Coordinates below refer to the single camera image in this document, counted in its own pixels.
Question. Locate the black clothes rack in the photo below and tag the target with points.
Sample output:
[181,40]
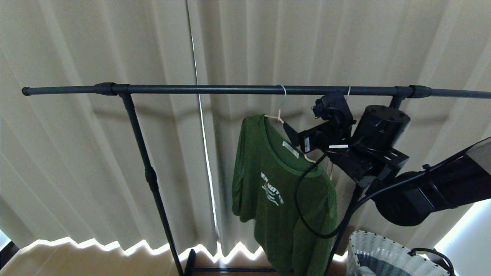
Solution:
[191,90]

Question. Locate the pink clothes hanger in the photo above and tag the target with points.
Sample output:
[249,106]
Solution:
[279,114]
[348,91]

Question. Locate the green long-sleeved shirt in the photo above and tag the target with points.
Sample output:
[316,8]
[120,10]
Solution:
[276,199]

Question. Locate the beige curtain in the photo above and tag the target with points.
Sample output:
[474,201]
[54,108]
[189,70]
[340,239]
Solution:
[76,153]

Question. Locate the white laundry basket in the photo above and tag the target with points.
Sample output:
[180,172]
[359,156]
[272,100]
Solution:
[383,253]

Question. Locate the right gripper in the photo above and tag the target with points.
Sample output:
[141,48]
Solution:
[326,136]

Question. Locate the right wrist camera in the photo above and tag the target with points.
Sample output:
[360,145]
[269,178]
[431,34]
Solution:
[332,107]

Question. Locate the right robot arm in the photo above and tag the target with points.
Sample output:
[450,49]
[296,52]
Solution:
[422,191]

